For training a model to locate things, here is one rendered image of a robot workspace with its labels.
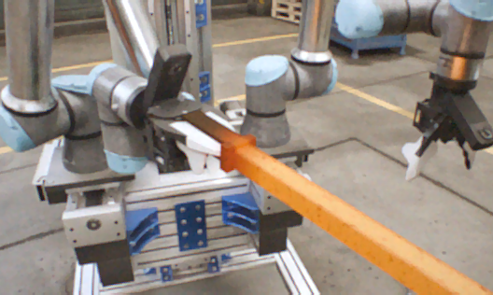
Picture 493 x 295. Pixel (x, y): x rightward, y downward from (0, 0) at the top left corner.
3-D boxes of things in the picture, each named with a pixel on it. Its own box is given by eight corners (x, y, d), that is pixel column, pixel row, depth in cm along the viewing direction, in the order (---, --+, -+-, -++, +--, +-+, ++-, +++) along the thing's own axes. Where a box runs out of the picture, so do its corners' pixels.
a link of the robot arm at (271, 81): (238, 101, 120) (237, 56, 114) (278, 94, 125) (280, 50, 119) (255, 116, 111) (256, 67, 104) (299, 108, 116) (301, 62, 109)
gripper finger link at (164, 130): (208, 141, 53) (174, 118, 59) (208, 129, 52) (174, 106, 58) (176, 152, 50) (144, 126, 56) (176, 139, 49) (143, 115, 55)
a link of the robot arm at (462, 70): (494, 58, 68) (457, 61, 66) (487, 83, 70) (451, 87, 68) (463, 47, 74) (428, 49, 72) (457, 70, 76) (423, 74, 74)
